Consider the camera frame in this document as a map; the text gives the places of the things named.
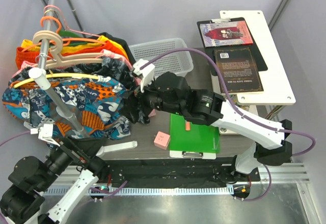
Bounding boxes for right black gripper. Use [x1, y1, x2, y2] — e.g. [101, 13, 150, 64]
[118, 74, 184, 125]

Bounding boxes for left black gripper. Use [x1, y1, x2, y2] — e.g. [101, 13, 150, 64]
[38, 132, 106, 190]

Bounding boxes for colourful patterned shorts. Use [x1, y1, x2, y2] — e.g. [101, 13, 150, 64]
[2, 76, 131, 140]

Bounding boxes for yellow clothes hanger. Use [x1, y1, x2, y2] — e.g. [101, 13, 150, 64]
[12, 72, 99, 88]

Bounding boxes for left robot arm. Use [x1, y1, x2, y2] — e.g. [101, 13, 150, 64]
[1, 136, 108, 223]

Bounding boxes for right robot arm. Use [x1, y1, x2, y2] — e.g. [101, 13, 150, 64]
[121, 72, 292, 181]

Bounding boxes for dark patterned shorts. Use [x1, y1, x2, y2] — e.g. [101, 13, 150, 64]
[62, 57, 150, 124]

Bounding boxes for yellow shorts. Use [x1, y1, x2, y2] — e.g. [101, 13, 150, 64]
[20, 36, 113, 54]

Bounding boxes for pink clothes hanger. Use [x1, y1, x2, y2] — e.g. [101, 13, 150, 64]
[44, 5, 99, 37]

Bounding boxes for beige wooden hanger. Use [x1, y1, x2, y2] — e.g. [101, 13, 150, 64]
[33, 30, 102, 69]

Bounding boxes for orange clothes hanger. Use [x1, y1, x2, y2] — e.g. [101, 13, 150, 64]
[22, 16, 102, 53]

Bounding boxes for orange knitted shorts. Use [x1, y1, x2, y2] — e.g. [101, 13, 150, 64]
[15, 36, 129, 69]

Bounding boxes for pink cube power adapter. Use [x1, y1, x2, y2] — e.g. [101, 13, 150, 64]
[153, 131, 171, 150]

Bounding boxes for white rack base foot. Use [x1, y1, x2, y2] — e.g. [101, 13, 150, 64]
[96, 141, 138, 158]

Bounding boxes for orange marker pen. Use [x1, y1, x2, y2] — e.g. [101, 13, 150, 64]
[185, 121, 191, 131]

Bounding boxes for white perforated plastic basket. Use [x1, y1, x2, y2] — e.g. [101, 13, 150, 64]
[129, 38, 194, 77]

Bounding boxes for black garment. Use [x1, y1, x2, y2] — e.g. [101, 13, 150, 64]
[98, 32, 135, 65]

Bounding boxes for green clipboard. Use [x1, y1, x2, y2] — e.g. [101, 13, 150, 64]
[169, 114, 220, 159]

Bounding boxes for silver clothes rack pole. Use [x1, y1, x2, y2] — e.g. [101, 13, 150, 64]
[29, 0, 89, 137]

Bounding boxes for black hardcover book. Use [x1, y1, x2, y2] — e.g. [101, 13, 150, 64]
[213, 47, 264, 94]

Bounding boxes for red illustrated book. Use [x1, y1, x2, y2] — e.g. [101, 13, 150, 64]
[199, 19, 254, 48]

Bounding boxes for black clipboard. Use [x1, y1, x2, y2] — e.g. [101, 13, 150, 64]
[197, 17, 268, 71]

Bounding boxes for white side table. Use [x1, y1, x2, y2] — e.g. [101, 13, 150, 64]
[220, 10, 296, 121]

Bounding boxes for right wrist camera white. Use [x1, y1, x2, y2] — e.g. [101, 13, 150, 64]
[132, 59, 155, 93]

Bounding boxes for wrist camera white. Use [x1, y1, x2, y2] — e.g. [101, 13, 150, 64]
[132, 59, 155, 93]
[30, 124, 59, 146]

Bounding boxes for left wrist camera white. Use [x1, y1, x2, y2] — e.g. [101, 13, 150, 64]
[30, 124, 59, 146]

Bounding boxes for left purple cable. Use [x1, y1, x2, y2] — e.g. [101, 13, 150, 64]
[0, 129, 128, 202]

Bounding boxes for white cable duct strip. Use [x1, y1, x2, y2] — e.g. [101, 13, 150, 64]
[44, 185, 234, 196]

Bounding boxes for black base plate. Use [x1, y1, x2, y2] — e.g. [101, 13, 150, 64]
[106, 157, 260, 189]

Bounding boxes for aluminium rail frame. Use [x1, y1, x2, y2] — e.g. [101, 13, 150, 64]
[35, 164, 319, 224]

